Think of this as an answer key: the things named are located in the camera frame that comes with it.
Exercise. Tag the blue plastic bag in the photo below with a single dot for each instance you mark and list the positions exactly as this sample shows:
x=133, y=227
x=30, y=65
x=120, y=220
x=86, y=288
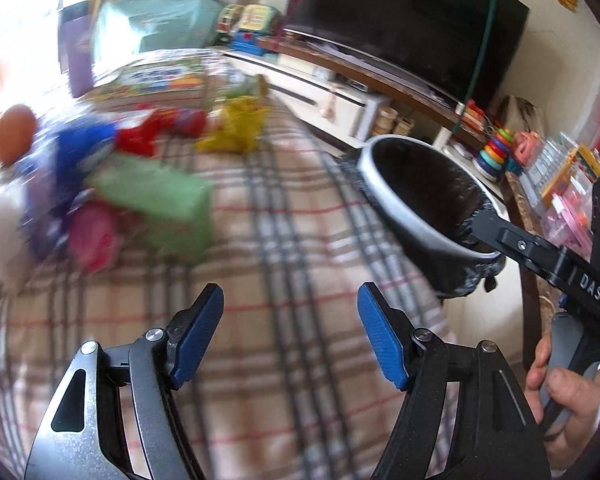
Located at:
x=54, y=172

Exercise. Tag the clear plastic storage boxes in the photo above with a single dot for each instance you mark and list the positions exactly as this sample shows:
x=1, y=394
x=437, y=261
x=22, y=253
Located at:
x=558, y=182

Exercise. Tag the white plastic bag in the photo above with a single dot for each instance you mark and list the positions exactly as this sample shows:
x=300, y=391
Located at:
x=16, y=260

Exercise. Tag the purple thermos cup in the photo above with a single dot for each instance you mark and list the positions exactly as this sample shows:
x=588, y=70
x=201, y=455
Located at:
x=74, y=47

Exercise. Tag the teal fabric bundle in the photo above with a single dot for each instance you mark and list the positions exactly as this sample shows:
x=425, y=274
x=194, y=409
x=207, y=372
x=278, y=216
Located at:
x=125, y=28

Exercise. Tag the black flat television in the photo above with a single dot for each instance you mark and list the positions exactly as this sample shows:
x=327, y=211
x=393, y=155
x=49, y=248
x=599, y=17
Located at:
x=461, y=48

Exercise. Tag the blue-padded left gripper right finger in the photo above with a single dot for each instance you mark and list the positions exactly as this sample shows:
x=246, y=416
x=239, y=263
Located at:
x=495, y=435

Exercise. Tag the green snack wrapper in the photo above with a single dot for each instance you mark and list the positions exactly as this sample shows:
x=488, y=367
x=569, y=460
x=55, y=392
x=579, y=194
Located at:
x=240, y=84

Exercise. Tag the white TV cabinet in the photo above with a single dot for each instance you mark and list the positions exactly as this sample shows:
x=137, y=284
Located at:
x=289, y=56

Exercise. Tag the green children's book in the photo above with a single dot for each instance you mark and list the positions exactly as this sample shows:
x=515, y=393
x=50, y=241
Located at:
x=179, y=82

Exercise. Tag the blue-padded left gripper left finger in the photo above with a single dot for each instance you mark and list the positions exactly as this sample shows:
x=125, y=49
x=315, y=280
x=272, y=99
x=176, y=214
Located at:
x=82, y=435

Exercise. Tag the toy cash register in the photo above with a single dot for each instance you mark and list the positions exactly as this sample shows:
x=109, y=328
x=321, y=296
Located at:
x=242, y=27

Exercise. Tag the person's right hand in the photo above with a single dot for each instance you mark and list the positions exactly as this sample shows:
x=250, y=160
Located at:
x=575, y=393

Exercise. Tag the orange apple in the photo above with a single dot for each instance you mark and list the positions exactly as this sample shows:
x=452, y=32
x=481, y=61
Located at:
x=18, y=126

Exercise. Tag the red snack tube wrapper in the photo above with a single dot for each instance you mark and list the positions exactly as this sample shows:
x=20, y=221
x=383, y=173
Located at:
x=137, y=131

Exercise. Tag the rainbow ring stacker toy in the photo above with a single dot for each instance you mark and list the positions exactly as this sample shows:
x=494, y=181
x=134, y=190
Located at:
x=492, y=159

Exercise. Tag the yellow snack wrapper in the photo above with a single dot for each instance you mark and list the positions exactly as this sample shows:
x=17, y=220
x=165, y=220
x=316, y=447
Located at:
x=234, y=126

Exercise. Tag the white round trash bin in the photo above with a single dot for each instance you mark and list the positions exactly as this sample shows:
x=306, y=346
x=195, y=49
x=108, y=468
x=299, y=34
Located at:
x=429, y=202

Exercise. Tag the plaid blanket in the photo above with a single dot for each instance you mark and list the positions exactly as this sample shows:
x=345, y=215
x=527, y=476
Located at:
x=289, y=387

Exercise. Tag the green carton box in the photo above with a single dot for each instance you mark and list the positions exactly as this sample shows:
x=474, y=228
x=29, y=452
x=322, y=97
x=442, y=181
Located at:
x=175, y=206

